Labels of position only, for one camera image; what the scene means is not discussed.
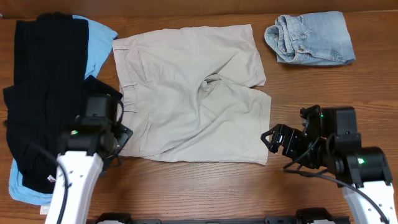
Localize folded light blue jeans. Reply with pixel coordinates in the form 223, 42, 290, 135
264, 11, 356, 66

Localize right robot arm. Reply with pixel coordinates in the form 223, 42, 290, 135
261, 105, 397, 223

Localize black garment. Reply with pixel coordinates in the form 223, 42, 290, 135
2, 12, 124, 194

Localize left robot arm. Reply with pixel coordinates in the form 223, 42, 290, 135
45, 95, 133, 223

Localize beige khaki shorts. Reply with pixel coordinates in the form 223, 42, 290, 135
113, 24, 271, 164

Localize light blue t-shirt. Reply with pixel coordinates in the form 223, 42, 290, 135
8, 14, 119, 215

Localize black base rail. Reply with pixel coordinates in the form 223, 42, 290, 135
87, 207, 351, 224

